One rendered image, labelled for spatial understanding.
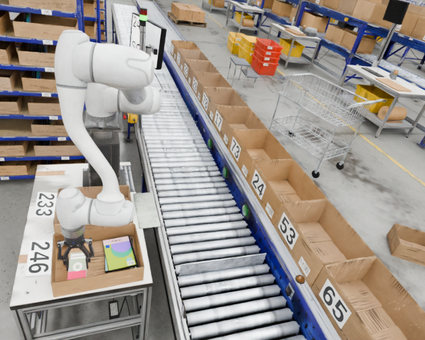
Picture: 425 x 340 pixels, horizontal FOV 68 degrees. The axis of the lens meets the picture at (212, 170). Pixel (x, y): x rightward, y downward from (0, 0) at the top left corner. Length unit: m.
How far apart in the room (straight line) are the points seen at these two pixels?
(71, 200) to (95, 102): 0.66
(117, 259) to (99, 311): 0.84
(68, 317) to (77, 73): 1.67
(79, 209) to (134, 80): 0.52
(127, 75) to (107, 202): 0.47
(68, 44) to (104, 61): 0.12
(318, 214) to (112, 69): 1.33
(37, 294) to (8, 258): 1.21
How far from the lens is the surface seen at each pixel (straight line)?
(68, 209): 1.29
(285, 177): 2.16
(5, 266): 2.76
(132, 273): 1.54
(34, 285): 1.65
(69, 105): 1.21
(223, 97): 3.03
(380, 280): 1.68
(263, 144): 2.44
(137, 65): 1.14
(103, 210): 1.27
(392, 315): 1.69
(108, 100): 1.75
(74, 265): 1.61
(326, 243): 1.84
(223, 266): 1.69
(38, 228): 1.88
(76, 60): 1.17
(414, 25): 7.26
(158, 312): 2.38
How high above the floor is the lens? 2.05
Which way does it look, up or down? 34 degrees down
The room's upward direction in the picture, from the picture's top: 11 degrees clockwise
